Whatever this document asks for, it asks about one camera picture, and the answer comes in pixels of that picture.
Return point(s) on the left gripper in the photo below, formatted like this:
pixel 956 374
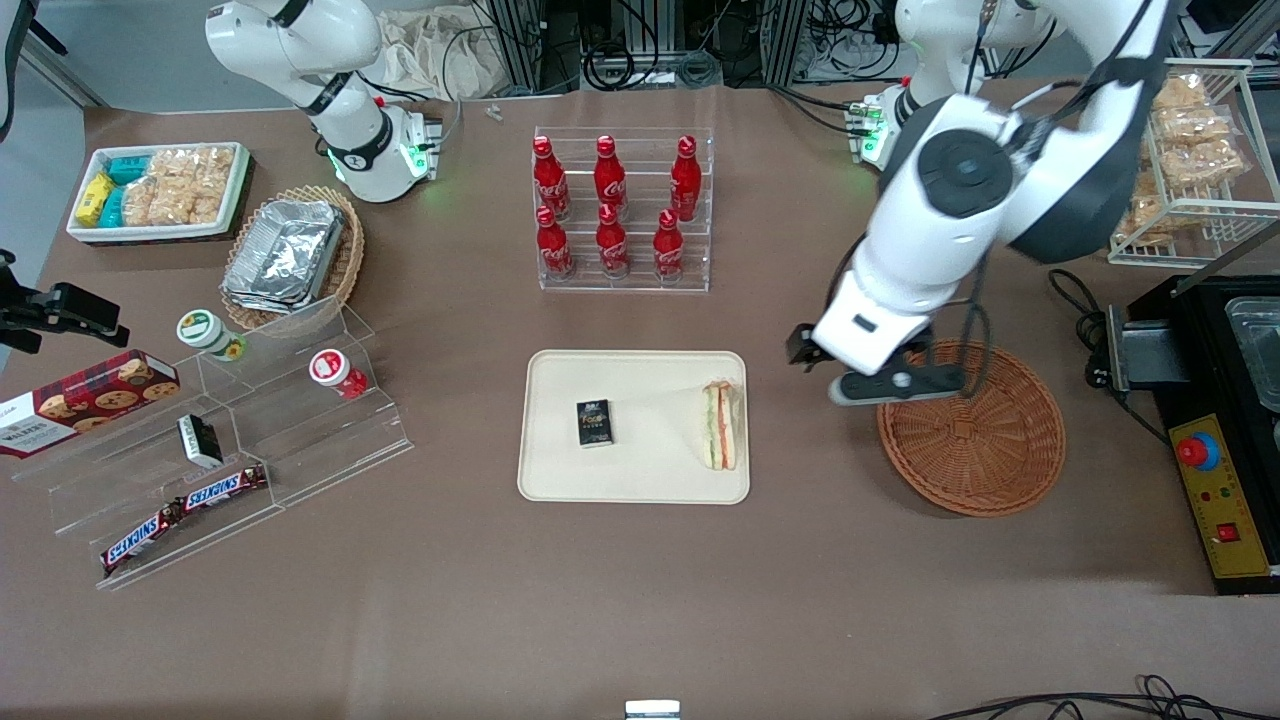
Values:
pixel 800 346

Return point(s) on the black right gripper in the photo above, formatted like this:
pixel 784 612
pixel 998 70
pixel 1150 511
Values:
pixel 62 307

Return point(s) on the triangle sandwich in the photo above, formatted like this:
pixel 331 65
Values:
pixel 720 430

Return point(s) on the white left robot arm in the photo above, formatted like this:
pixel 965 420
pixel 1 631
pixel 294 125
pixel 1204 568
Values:
pixel 930 250

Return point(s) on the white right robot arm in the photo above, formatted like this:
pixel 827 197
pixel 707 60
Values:
pixel 350 130

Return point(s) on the brown round wicker basket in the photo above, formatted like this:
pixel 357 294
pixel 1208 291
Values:
pixel 980 460

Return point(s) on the cream plastic serving tray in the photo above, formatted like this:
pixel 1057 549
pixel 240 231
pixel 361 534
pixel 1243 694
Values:
pixel 660 430

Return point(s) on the light wicker basket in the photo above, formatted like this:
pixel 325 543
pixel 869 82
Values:
pixel 350 250

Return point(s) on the red tartan Walkers cookie box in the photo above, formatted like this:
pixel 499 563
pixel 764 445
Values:
pixel 90 400

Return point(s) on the teal snack packet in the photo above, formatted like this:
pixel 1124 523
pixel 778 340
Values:
pixel 112 208
pixel 128 168

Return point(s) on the yellow snack packet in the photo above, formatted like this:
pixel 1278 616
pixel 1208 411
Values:
pixel 94 200

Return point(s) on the green lid yoghurt cup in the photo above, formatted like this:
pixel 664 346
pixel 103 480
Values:
pixel 203 330

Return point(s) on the clear rice cracker bag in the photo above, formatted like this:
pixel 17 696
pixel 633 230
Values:
pixel 160 205
pixel 195 168
pixel 1205 165
pixel 1190 127
pixel 1140 210
pixel 1178 93

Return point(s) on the small black box white side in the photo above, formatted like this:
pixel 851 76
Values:
pixel 200 440

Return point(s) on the red cola bottle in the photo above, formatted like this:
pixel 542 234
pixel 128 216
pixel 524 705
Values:
pixel 610 180
pixel 668 250
pixel 611 245
pixel 553 250
pixel 550 180
pixel 686 182

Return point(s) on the white rectangular snack bin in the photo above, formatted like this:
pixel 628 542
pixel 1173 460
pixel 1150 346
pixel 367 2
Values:
pixel 235 200

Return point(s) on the clear acrylic bottle rack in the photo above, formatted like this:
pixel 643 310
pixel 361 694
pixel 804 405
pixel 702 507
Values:
pixel 640 280

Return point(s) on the Snickers chocolate bar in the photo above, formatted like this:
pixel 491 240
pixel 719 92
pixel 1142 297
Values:
pixel 140 538
pixel 225 487

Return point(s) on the aluminium foil container stack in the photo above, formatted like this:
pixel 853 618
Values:
pixel 285 255

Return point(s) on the small black box gold print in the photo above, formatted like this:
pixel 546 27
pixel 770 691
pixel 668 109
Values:
pixel 595 423

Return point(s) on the clear acrylic step stand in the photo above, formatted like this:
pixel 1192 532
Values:
pixel 300 440

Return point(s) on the red lid yoghurt cup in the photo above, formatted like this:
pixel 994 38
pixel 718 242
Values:
pixel 330 368

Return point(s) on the black stand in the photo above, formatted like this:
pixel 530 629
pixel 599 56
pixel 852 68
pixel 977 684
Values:
pixel 45 38

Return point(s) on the black machine housing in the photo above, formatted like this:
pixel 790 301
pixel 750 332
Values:
pixel 1150 350

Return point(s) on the red emergency stop button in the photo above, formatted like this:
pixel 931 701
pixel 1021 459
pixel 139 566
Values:
pixel 1197 452

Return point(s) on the yellow control panel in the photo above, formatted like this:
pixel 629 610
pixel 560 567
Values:
pixel 1235 500

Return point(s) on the clear plastic container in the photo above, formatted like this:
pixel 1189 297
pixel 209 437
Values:
pixel 1258 345

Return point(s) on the white cloth bag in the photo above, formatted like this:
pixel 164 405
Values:
pixel 430 55

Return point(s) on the aluminium frame rack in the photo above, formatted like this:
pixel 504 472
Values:
pixel 525 40

